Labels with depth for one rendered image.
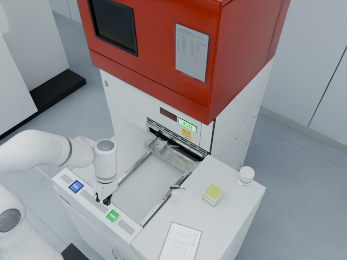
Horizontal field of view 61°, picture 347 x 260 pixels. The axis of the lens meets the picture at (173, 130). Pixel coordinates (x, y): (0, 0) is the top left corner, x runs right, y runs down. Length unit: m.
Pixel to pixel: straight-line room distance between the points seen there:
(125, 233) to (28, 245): 0.52
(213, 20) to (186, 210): 0.85
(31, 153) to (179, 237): 0.80
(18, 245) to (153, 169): 0.95
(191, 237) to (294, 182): 1.64
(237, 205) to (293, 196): 1.34
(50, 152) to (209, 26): 0.68
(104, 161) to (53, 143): 0.29
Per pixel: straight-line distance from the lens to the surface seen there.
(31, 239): 1.02
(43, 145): 0.82
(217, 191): 1.43
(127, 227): 1.43
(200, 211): 1.44
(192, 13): 1.14
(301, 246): 2.59
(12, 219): 0.79
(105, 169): 1.12
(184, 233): 1.39
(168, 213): 1.43
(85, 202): 1.53
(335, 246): 2.69
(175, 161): 1.70
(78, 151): 0.93
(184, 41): 1.21
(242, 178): 1.47
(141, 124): 1.90
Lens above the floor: 2.25
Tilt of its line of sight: 48 degrees down
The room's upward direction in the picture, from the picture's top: straight up
